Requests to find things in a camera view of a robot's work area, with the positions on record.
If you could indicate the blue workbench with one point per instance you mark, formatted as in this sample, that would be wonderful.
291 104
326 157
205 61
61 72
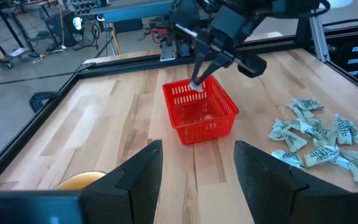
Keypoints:
129 11

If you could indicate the red power tool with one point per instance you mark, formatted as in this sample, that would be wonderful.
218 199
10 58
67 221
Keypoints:
159 35

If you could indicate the red slotted plastic basket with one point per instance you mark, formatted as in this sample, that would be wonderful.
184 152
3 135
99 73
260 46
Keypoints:
204 133

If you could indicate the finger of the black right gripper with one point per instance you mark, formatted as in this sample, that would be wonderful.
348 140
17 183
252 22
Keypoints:
217 65
201 56

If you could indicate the packets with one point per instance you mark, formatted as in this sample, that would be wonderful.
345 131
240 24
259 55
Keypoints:
306 104

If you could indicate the white candy packet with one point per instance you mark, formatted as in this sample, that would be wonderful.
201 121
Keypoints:
317 130

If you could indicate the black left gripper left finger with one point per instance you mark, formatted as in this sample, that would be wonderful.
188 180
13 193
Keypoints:
129 199

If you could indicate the grey metal mounting plate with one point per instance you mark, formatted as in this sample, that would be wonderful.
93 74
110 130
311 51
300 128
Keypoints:
168 53

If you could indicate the black cabinet with blue labels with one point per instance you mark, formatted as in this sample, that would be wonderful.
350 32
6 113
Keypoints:
340 53

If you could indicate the black aluminium table frame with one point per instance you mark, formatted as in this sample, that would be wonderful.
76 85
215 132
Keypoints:
120 63

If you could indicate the black computer tower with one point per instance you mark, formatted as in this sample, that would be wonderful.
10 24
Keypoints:
61 28

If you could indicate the silver aluminium post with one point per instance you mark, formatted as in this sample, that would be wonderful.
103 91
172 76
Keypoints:
319 40

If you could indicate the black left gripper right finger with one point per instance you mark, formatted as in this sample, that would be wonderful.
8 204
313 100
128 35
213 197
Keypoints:
259 186

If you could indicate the orange translucent plastic cup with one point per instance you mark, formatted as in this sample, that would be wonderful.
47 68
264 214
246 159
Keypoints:
79 182

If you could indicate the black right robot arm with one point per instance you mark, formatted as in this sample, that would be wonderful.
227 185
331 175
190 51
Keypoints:
291 7

